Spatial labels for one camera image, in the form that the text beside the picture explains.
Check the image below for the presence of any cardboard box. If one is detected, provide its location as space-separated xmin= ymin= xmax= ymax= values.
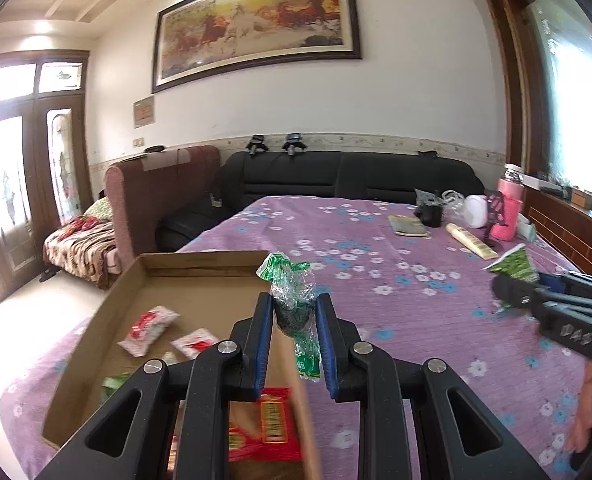
xmin=42 ymin=251 xmax=325 ymax=480

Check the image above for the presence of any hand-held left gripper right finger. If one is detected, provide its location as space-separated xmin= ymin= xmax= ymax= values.
xmin=316 ymin=295 xmax=552 ymax=480

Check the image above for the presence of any small wall plaque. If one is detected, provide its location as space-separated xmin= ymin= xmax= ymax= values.
xmin=132 ymin=95 xmax=156 ymax=130

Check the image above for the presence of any patterned blanket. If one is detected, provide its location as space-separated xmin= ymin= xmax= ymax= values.
xmin=43 ymin=215 xmax=122 ymax=291

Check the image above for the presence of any black mug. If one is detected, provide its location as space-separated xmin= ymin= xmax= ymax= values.
xmin=415 ymin=189 xmax=447 ymax=229

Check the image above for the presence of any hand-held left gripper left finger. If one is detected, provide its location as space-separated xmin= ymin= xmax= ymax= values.
xmin=36 ymin=292 xmax=276 ymax=480

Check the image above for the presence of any white red packet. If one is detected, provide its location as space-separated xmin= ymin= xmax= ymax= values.
xmin=171 ymin=328 xmax=216 ymax=361
xmin=117 ymin=306 xmax=181 ymax=359

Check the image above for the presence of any clear green candy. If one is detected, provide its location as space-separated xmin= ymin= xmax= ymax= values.
xmin=256 ymin=253 xmax=323 ymax=384

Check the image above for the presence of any brown armchair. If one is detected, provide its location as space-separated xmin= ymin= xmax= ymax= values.
xmin=103 ymin=145 xmax=222 ymax=291

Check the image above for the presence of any wooden glass door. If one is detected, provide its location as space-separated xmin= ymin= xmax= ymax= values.
xmin=0 ymin=50 xmax=92 ymax=322

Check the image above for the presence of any pink knit-sleeved bottle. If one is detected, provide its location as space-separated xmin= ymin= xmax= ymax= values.
xmin=491 ymin=164 xmax=525 ymax=241

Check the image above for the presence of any framed horse painting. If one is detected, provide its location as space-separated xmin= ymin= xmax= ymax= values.
xmin=151 ymin=0 xmax=363 ymax=95

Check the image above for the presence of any black phone stand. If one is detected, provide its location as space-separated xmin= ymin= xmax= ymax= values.
xmin=481 ymin=192 xmax=510 ymax=251

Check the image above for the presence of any clear plastic bag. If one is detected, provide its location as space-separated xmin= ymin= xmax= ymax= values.
xmin=441 ymin=190 xmax=465 ymax=216

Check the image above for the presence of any red packet yellow label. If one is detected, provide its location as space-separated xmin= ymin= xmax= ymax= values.
xmin=228 ymin=387 xmax=303 ymax=464

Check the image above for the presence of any wooden cabinet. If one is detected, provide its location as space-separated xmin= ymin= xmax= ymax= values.
xmin=476 ymin=0 xmax=592 ymax=282

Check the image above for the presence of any black sofa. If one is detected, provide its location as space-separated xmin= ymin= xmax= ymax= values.
xmin=155 ymin=151 xmax=487 ymax=254

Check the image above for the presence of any olive folded booklet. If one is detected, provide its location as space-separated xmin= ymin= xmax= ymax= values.
xmin=388 ymin=214 xmax=432 ymax=239

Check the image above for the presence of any person's right hand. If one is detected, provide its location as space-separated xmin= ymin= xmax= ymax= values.
xmin=564 ymin=362 xmax=592 ymax=454

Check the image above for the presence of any purple floral tablecloth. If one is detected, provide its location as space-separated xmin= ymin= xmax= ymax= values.
xmin=1 ymin=195 xmax=592 ymax=480

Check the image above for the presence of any green packet yellow label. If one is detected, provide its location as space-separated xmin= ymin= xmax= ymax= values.
xmin=485 ymin=243 xmax=540 ymax=284

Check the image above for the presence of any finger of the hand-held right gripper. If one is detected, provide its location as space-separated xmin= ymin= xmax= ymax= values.
xmin=491 ymin=273 xmax=550 ymax=318
xmin=538 ymin=271 xmax=592 ymax=307

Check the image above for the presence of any white round container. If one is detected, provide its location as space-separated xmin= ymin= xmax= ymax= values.
xmin=463 ymin=194 xmax=488 ymax=229

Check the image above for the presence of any green pillow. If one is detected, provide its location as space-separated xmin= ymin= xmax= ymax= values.
xmin=83 ymin=196 xmax=115 ymax=226

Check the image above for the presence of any cream tube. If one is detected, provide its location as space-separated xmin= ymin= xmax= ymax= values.
xmin=445 ymin=222 xmax=500 ymax=261

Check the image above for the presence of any green speckled packet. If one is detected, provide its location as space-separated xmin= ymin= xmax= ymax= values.
xmin=101 ymin=374 xmax=132 ymax=402

